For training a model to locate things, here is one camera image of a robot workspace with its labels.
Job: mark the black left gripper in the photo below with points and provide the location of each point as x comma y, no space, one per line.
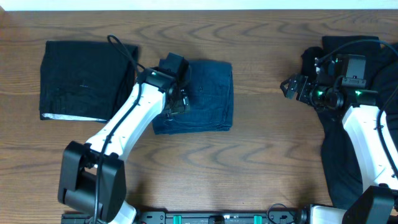
183,104

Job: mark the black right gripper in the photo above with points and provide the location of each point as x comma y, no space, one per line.
296,80

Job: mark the dark blue shorts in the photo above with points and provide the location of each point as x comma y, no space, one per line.
210,93

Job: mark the black garment pile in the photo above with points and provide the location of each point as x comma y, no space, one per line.
340,165

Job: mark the folded black garment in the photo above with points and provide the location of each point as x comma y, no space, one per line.
83,81

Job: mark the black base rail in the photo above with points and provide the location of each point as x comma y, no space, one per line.
278,216

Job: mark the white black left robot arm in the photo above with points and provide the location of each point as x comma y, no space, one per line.
92,176

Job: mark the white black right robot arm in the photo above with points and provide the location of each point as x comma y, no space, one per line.
374,148

